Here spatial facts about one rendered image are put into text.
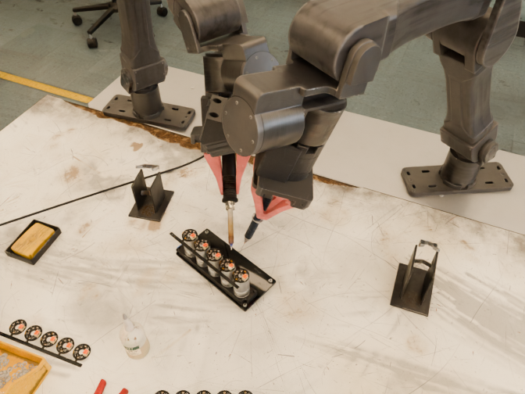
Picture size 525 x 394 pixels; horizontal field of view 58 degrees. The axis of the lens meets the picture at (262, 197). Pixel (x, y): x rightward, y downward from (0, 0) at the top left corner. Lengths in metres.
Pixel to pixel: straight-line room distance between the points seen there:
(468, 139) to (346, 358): 0.40
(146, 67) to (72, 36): 2.19
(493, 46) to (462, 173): 0.33
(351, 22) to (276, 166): 0.17
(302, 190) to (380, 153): 0.48
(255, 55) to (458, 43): 0.25
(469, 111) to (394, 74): 1.93
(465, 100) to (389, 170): 0.27
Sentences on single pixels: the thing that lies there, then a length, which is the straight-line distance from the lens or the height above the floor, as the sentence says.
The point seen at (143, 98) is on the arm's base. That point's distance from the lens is 1.04.
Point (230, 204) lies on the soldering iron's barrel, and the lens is 0.71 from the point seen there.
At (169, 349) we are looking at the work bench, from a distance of 0.73.
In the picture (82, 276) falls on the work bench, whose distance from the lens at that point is 0.83.
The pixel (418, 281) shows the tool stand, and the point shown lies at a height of 0.75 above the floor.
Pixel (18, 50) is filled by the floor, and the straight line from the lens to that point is 3.13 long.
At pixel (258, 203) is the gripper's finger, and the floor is 0.96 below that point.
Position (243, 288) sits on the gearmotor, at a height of 0.79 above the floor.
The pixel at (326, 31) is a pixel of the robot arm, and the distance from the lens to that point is 0.45.
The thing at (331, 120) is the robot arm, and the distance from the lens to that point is 0.49.
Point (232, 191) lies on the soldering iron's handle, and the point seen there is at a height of 0.88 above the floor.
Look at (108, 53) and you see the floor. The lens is 2.91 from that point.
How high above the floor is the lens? 1.40
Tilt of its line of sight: 47 degrees down
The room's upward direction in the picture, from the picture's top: straight up
